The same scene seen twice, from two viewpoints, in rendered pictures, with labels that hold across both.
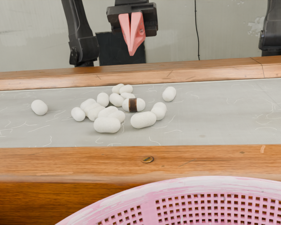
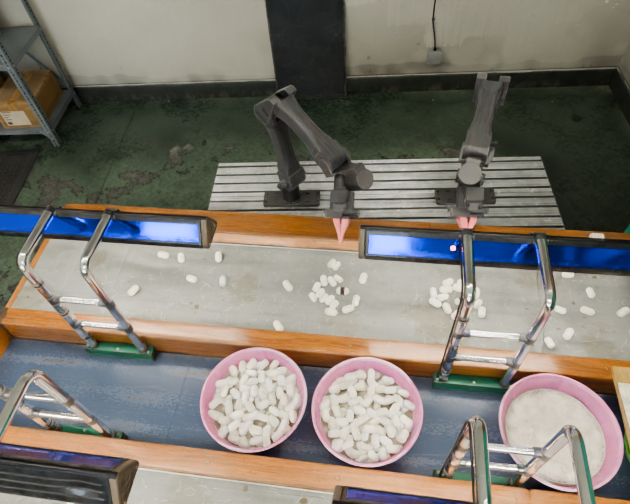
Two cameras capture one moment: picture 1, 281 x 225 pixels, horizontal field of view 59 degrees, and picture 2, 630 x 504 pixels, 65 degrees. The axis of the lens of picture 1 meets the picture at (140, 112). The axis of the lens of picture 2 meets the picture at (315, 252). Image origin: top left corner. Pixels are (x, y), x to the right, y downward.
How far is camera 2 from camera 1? 115 cm
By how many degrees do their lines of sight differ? 31
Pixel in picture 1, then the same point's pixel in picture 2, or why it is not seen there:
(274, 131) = (405, 322)
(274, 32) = not seen: hidden behind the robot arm
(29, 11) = not seen: outside the picture
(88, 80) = (307, 242)
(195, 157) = (366, 346)
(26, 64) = (148, 24)
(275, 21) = not seen: hidden behind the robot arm
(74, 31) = (285, 170)
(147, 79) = (350, 247)
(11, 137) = (283, 313)
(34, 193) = (313, 354)
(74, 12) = (285, 156)
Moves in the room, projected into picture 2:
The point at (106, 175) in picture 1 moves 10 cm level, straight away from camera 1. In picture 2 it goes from (337, 352) to (329, 319)
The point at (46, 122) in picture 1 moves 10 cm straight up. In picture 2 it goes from (296, 299) to (292, 280)
